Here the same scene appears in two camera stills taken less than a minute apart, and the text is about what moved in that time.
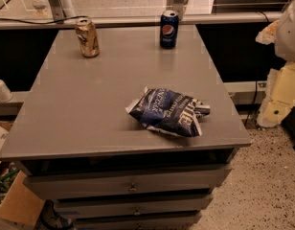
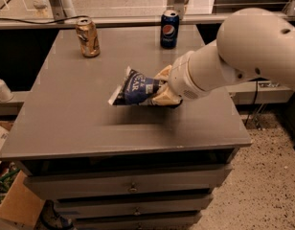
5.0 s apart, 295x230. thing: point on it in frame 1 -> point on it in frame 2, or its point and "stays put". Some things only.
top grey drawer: [54, 186] stays put
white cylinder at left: [2, 92] stays put
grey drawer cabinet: [97, 169] stays put
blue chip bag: [166, 110] -> [135, 89]
